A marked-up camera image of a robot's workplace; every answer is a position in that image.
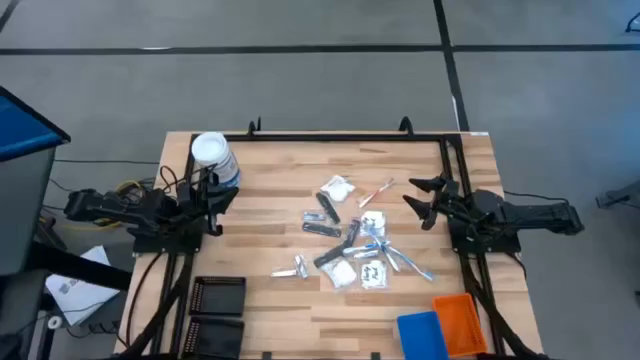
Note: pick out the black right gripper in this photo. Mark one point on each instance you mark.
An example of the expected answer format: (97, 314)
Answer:
(450, 202)

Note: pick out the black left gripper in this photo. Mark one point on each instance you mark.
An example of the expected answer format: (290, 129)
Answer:
(192, 200)

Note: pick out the bagged blue toothbrush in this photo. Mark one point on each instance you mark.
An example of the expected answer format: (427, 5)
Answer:
(392, 259)
(366, 255)
(410, 264)
(369, 247)

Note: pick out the bagged silver nail clipper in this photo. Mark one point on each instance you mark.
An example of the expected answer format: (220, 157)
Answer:
(314, 217)
(301, 265)
(282, 273)

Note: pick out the bagged white cotton pads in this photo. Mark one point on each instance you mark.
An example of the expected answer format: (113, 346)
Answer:
(340, 274)

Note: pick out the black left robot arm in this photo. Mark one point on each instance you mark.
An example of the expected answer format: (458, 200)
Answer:
(115, 207)

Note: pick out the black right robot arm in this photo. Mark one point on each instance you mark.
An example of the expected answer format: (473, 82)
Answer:
(530, 215)

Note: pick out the white wipes canister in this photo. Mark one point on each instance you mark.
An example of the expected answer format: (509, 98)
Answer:
(212, 150)

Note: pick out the bagged pink toothbrush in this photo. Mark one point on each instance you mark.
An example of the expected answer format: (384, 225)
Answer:
(375, 194)

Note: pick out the bagged white cotton balls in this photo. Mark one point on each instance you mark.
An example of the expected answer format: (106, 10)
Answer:
(339, 191)

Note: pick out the black plastic basket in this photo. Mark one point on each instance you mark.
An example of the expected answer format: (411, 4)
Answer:
(215, 340)
(220, 297)

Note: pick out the orange plastic basket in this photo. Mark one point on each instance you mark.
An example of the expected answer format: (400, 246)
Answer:
(460, 325)

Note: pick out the blue plastic basket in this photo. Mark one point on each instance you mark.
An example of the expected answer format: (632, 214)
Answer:
(420, 337)

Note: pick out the black stand bar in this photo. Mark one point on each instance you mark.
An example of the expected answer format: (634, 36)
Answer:
(85, 270)

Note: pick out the white paper sheet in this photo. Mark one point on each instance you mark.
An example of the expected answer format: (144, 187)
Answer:
(85, 302)

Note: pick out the monitor with blue screen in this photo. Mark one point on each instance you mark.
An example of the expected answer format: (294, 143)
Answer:
(25, 200)

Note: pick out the white tape roll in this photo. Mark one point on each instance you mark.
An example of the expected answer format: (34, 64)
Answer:
(49, 323)

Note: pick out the black frame clamp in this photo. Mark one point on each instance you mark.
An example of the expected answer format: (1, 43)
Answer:
(406, 125)
(256, 127)

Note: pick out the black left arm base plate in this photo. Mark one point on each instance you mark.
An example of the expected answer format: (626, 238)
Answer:
(150, 246)

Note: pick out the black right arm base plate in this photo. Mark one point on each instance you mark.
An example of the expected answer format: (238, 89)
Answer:
(505, 246)

